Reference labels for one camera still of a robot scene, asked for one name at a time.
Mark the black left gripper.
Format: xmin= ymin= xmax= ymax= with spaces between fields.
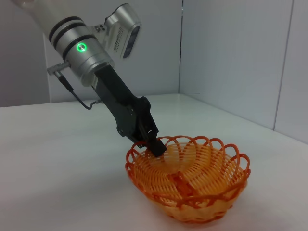
xmin=92 ymin=64 xmax=167 ymax=158

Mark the orange plastic woven basket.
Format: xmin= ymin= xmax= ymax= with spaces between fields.
xmin=125 ymin=135 xmax=251 ymax=225

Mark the left arm connector cable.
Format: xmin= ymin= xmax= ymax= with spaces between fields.
xmin=46 ymin=61 xmax=103 ymax=111

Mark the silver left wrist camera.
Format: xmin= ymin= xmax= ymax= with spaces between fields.
xmin=91 ymin=3 xmax=142 ymax=59

